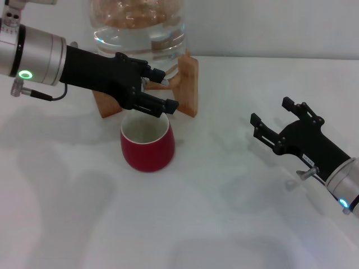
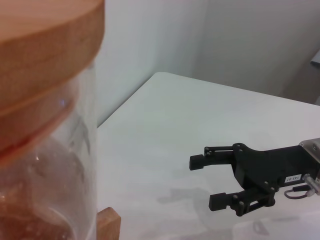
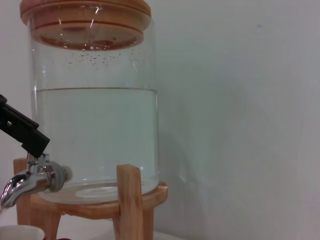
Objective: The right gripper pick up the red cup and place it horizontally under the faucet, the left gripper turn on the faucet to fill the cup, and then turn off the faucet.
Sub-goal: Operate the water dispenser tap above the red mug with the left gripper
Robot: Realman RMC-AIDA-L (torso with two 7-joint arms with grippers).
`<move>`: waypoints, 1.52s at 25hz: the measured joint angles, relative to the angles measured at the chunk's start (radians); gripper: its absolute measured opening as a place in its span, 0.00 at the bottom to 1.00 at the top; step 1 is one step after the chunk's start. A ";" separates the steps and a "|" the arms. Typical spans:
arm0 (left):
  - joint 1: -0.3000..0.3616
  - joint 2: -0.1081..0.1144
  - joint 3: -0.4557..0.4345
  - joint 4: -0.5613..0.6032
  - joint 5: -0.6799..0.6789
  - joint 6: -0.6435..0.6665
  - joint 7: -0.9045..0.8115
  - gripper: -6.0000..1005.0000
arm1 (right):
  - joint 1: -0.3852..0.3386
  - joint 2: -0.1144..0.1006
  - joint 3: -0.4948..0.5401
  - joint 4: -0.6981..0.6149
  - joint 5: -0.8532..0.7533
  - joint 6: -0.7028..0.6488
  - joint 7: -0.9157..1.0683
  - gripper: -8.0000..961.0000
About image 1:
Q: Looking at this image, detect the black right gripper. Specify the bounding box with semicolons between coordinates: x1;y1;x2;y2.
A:
250;96;351;183

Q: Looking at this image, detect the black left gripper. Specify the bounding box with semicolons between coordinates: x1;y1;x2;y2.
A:
59;44;180;118

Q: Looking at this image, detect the chrome faucet with lever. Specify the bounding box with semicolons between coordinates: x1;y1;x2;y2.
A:
140;77;171;92

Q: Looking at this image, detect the red cup with white inside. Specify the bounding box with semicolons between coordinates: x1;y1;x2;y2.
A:
119;114;176;173

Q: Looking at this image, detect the wooden dispenser stand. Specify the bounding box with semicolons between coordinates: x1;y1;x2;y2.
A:
92;49;199;119

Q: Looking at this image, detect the clear glass water dispenser jar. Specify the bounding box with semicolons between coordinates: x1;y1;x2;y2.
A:
86;0;187;78

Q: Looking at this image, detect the right arm connector cable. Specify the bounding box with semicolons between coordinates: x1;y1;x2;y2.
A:
296;165;329;187

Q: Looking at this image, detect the arm connector cable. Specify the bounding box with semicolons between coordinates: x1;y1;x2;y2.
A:
11;78;68;101
296;165;329;187

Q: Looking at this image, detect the left arm connector cable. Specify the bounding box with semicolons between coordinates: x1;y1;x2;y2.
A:
11;78;68;101

